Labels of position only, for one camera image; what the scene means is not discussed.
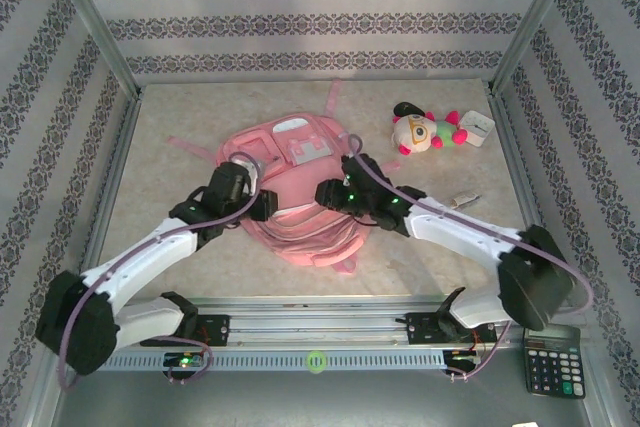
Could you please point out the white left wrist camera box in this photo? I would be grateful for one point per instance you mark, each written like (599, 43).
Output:
(247, 167)

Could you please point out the black desk calculator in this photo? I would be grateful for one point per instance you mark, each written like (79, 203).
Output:
(554, 362)

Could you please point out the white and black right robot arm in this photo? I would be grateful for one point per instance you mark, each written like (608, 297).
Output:
(465, 232)

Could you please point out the white square alarm clock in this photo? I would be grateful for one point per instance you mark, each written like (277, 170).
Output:
(477, 128)

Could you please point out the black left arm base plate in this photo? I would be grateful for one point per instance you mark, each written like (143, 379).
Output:
(215, 329)

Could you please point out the small white pen-like item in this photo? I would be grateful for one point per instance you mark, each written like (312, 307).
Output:
(465, 199)

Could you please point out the small white object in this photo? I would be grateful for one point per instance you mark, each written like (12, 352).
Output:
(526, 424)

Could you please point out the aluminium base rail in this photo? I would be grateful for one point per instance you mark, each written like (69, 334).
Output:
(310, 329)

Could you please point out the white plush toy with glasses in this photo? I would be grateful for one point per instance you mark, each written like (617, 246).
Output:
(417, 134)

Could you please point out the right controller board with LED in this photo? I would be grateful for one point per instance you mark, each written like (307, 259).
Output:
(462, 359)

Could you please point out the aluminium side rail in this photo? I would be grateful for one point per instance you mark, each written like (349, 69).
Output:
(117, 182)
(515, 167)

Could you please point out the left controller board with LED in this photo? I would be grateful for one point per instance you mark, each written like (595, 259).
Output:
(184, 361)

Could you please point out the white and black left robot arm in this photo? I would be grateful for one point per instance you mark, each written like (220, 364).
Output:
(150, 257)

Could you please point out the aluminium frame post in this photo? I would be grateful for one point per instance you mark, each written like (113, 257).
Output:
(90, 17)
(535, 17)

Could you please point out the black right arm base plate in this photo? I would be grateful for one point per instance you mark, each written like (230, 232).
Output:
(422, 329)

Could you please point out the pink school backpack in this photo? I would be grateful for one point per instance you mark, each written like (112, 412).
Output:
(310, 237)

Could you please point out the black computer mouse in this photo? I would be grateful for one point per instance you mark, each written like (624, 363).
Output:
(407, 109)

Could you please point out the controller board with led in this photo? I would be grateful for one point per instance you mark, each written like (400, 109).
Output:
(462, 359)
(184, 361)

